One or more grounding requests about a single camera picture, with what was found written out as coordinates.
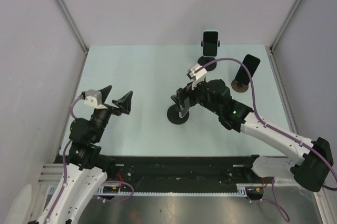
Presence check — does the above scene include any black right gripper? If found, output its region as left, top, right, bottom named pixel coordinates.
left=171, top=77, right=221, bottom=115

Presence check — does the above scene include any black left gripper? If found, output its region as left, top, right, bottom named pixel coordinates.
left=91, top=85, right=133, bottom=141

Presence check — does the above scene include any black round-base phone stand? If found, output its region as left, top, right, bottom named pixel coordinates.
left=166, top=105, right=190, bottom=125

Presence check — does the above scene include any black clamp phone stand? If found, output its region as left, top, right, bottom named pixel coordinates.
left=197, top=40, right=220, bottom=66

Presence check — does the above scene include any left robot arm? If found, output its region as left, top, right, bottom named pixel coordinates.
left=32, top=85, right=133, bottom=223

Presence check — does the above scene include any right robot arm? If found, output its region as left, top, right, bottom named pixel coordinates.
left=168, top=79, right=333, bottom=192

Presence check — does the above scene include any wooden round-base phone stand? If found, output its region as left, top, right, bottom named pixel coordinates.
left=231, top=79, right=249, bottom=93

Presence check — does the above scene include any black phone leaning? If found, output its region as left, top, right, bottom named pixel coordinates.
left=234, top=54, right=261, bottom=85

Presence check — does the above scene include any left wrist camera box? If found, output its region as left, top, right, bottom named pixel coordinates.
left=81, top=89, right=107, bottom=109

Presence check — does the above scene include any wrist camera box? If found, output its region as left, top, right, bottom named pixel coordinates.
left=187, top=63, right=207, bottom=89
left=81, top=89, right=107, bottom=109

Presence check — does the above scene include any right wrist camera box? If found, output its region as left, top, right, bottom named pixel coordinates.
left=187, top=63, right=207, bottom=89

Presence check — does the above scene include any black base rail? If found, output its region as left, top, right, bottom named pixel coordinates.
left=114, top=155, right=272, bottom=194

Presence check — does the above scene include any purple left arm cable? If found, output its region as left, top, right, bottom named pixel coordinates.
left=44, top=95, right=135, bottom=222

